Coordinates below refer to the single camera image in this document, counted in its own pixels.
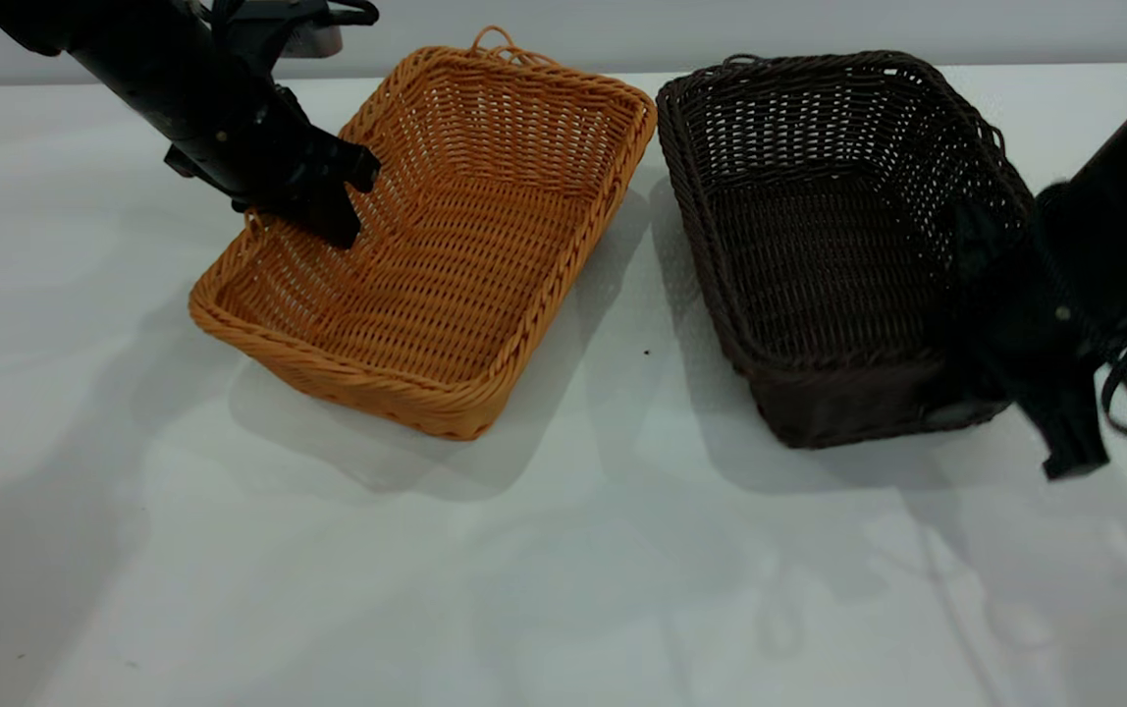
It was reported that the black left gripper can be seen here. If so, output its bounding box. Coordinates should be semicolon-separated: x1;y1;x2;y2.
164;83;383;249

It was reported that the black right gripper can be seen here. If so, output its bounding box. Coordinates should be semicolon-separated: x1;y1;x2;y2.
922;185;1119;481

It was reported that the orange woven wicker basket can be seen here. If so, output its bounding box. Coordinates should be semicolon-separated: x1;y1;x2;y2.
188;27;659;441

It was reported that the dark brown woven wicker basket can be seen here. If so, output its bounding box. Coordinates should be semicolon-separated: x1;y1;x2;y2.
656;50;1036;451

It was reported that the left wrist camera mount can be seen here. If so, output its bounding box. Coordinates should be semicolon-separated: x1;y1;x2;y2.
198;0;381;58

